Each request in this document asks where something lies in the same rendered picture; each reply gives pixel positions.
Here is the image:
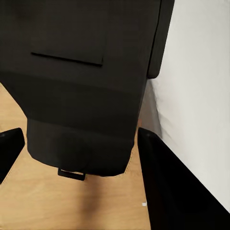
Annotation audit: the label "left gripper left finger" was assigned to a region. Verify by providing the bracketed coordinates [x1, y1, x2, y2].
[0, 127, 25, 185]

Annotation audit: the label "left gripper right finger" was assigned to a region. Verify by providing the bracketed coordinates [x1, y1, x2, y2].
[138, 127, 230, 230]

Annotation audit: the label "digital camera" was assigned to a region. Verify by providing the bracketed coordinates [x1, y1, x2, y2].
[0, 0, 175, 181]

